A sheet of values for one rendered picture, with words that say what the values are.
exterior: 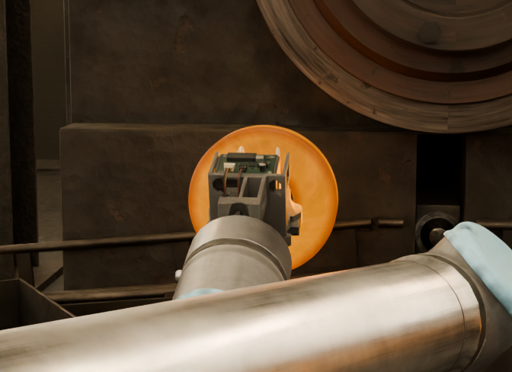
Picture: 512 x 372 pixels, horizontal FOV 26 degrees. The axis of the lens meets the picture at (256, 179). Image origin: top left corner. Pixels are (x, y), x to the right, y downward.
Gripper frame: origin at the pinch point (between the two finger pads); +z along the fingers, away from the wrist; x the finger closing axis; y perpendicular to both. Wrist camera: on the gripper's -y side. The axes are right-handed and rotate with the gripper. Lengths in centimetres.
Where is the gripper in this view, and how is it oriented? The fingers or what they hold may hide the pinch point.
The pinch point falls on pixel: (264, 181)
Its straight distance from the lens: 114.9
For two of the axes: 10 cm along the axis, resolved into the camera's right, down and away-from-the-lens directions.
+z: 1.1, -4.2, 9.0
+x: -9.9, -0.2, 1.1
